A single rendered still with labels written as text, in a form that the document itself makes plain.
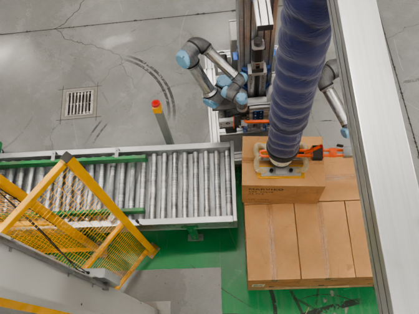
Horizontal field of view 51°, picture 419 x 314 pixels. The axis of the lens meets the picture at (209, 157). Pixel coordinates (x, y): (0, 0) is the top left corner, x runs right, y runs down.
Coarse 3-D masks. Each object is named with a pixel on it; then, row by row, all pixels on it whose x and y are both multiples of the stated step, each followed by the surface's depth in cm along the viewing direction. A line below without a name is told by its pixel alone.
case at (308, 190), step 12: (252, 144) 333; (312, 144) 329; (252, 156) 328; (252, 168) 325; (312, 168) 321; (252, 180) 321; (264, 180) 320; (276, 180) 319; (288, 180) 319; (300, 180) 318; (312, 180) 317; (324, 180) 317; (252, 192) 333; (264, 192) 331; (276, 192) 330; (288, 192) 329; (300, 192) 328; (312, 192) 327
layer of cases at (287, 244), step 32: (352, 160) 364; (352, 192) 353; (256, 224) 348; (288, 224) 346; (320, 224) 344; (352, 224) 342; (256, 256) 338; (288, 256) 336; (320, 256) 334; (352, 256) 334
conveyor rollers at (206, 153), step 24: (24, 168) 385; (120, 168) 377; (144, 168) 375; (216, 168) 370; (48, 192) 373; (120, 192) 368; (144, 192) 367; (216, 192) 361; (96, 216) 361; (144, 216) 360
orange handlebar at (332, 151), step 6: (246, 120) 325; (252, 120) 325; (258, 120) 325; (264, 120) 324; (264, 150) 314; (300, 150) 313; (306, 150) 312; (324, 150) 311; (330, 150) 310; (336, 150) 310; (342, 150) 311; (264, 156) 313; (300, 156) 311; (306, 156) 311; (324, 156) 310; (330, 156) 310; (336, 156) 310
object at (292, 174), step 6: (270, 168) 321; (288, 168) 320; (294, 168) 320; (258, 174) 320; (264, 174) 319; (270, 174) 319; (276, 174) 319; (282, 174) 318; (288, 174) 318; (294, 174) 318; (300, 174) 317
